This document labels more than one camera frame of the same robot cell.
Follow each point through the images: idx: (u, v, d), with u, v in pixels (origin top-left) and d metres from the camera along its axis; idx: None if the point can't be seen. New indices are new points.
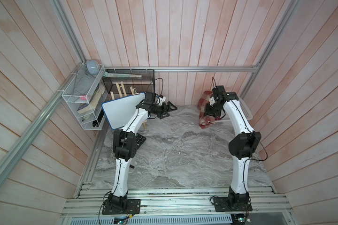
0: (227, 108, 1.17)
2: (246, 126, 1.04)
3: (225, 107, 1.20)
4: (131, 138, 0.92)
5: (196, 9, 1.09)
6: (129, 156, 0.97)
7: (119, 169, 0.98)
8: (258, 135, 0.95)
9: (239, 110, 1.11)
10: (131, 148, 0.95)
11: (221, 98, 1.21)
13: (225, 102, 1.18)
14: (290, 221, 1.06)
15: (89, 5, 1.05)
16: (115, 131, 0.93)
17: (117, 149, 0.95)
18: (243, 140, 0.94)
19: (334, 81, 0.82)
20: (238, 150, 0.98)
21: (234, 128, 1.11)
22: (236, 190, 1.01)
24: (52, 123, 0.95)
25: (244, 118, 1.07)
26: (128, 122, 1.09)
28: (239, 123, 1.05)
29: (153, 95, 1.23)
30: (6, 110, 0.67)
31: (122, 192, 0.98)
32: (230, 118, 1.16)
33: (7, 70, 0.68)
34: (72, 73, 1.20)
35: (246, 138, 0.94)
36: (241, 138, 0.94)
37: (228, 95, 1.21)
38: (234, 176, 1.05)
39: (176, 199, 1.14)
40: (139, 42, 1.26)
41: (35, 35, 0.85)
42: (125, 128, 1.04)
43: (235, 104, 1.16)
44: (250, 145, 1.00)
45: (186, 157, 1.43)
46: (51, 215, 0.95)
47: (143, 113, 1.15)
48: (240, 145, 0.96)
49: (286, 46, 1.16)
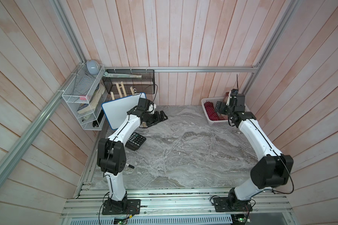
0: (243, 127, 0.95)
2: (271, 148, 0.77)
3: (241, 127, 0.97)
4: (118, 148, 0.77)
5: (196, 9, 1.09)
6: (117, 171, 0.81)
7: (110, 181, 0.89)
8: (289, 160, 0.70)
9: (259, 131, 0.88)
10: (118, 161, 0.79)
11: (236, 118, 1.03)
13: (241, 122, 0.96)
14: (290, 221, 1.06)
15: (90, 5, 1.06)
16: (100, 141, 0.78)
17: (102, 161, 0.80)
18: (271, 166, 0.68)
19: (334, 81, 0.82)
20: (264, 180, 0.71)
21: (257, 153, 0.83)
22: (240, 197, 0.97)
24: (51, 123, 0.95)
25: (270, 141, 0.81)
26: (117, 130, 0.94)
28: (262, 143, 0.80)
29: (146, 101, 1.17)
30: (6, 110, 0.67)
31: (119, 197, 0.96)
32: (249, 140, 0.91)
33: (7, 70, 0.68)
34: (72, 74, 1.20)
35: (273, 162, 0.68)
36: (266, 163, 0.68)
37: (243, 114, 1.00)
38: (244, 190, 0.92)
39: (176, 199, 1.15)
40: (140, 43, 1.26)
41: (35, 35, 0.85)
42: (112, 137, 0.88)
43: (254, 123, 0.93)
44: (279, 173, 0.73)
45: (186, 157, 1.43)
46: (51, 216, 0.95)
47: (135, 121, 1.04)
48: (266, 174, 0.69)
49: (286, 46, 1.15)
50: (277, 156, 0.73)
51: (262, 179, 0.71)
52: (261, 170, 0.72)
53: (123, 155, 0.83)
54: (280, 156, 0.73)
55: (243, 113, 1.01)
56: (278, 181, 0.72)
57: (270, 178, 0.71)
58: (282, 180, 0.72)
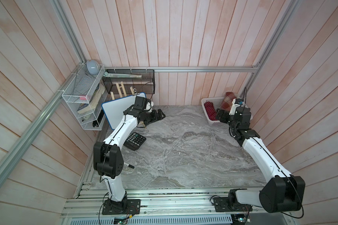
0: (248, 146, 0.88)
2: (279, 168, 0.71)
3: (244, 145, 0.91)
4: (114, 152, 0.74)
5: (196, 9, 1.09)
6: (114, 174, 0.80)
7: (108, 183, 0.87)
8: (301, 182, 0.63)
9: (265, 149, 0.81)
10: (115, 165, 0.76)
11: (239, 137, 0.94)
13: (244, 140, 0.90)
14: (290, 221, 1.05)
15: (90, 5, 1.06)
16: (95, 145, 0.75)
17: (98, 166, 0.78)
18: (281, 189, 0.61)
19: (335, 81, 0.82)
20: (275, 205, 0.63)
21: (264, 175, 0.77)
22: (240, 200, 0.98)
24: (51, 123, 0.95)
25: (277, 161, 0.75)
26: (112, 132, 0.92)
28: (268, 163, 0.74)
29: (143, 100, 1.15)
30: (6, 110, 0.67)
31: (119, 198, 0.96)
32: (255, 160, 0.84)
33: (7, 70, 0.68)
34: (72, 74, 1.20)
35: (283, 184, 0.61)
36: (276, 186, 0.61)
37: (246, 131, 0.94)
38: (248, 198, 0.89)
39: (176, 199, 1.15)
40: (140, 43, 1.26)
41: (35, 35, 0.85)
42: (108, 140, 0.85)
43: (258, 141, 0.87)
44: (291, 197, 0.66)
45: (186, 157, 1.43)
46: (51, 216, 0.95)
47: (132, 121, 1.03)
48: (277, 198, 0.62)
49: (286, 46, 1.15)
50: (286, 178, 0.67)
51: (273, 203, 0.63)
52: (270, 193, 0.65)
53: (120, 159, 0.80)
54: (290, 178, 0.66)
55: (246, 130, 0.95)
56: (290, 206, 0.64)
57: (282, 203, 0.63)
58: (295, 204, 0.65)
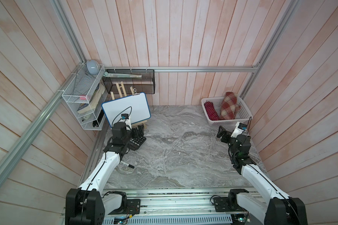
0: (245, 174, 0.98)
2: (277, 191, 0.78)
3: (243, 173, 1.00)
4: (91, 200, 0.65)
5: (196, 9, 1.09)
6: None
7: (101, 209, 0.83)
8: (300, 204, 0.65)
9: (261, 174, 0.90)
10: (93, 217, 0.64)
11: (237, 165, 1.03)
13: (242, 167, 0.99)
14: None
15: (90, 5, 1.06)
16: (68, 195, 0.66)
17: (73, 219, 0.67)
18: (281, 211, 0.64)
19: (335, 81, 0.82)
20: None
21: (263, 197, 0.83)
22: (239, 202, 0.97)
24: (51, 124, 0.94)
25: (272, 183, 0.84)
26: (92, 175, 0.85)
28: (266, 186, 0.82)
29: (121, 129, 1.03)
30: (6, 110, 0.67)
31: (118, 204, 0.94)
32: (255, 186, 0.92)
33: (7, 70, 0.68)
34: (72, 74, 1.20)
35: (283, 206, 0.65)
36: (276, 207, 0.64)
37: (243, 160, 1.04)
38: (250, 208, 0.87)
39: (176, 199, 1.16)
40: (140, 43, 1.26)
41: (35, 35, 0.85)
42: (85, 185, 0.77)
43: (255, 167, 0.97)
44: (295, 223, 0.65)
45: (186, 157, 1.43)
46: (51, 216, 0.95)
47: (113, 156, 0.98)
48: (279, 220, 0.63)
49: (286, 46, 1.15)
50: (286, 201, 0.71)
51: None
52: (273, 218, 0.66)
53: (100, 208, 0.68)
54: (290, 201, 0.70)
55: (244, 158, 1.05)
56: None
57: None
58: None
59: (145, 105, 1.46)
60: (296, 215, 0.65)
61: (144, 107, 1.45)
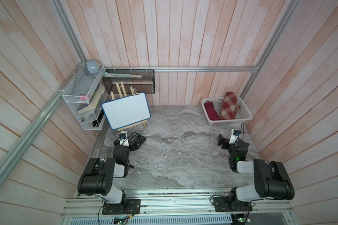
0: (240, 168, 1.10)
2: None
3: (238, 168, 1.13)
4: (110, 161, 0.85)
5: (196, 9, 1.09)
6: (103, 189, 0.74)
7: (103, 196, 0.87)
8: (279, 164, 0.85)
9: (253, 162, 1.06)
10: (103, 179, 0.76)
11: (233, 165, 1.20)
13: (237, 163, 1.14)
14: (290, 221, 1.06)
15: (89, 5, 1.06)
16: (91, 158, 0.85)
17: (86, 178, 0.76)
18: (265, 167, 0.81)
19: (335, 81, 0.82)
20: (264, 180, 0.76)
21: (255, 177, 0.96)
22: (240, 196, 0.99)
24: (51, 123, 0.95)
25: None
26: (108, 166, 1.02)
28: None
29: (121, 154, 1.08)
30: (6, 110, 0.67)
31: (119, 198, 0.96)
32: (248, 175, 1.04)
33: (7, 70, 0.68)
34: (72, 73, 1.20)
35: (264, 161, 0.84)
36: (258, 163, 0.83)
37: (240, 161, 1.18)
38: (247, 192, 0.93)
39: (176, 199, 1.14)
40: (140, 43, 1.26)
41: (35, 35, 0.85)
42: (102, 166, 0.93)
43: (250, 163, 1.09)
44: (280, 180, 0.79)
45: (186, 157, 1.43)
46: (51, 215, 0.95)
47: (120, 167, 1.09)
48: (263, 173, 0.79)
49: (286, 46, 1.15)
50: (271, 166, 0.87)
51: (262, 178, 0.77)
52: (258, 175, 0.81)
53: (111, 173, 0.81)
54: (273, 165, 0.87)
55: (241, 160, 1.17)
56: (281, 184, 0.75)
57: (272, 184, 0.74)
58: (285, 183, 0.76)
59: (145, 105, 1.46)
60: (279, 173, 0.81)
61: (145, 107, 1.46)
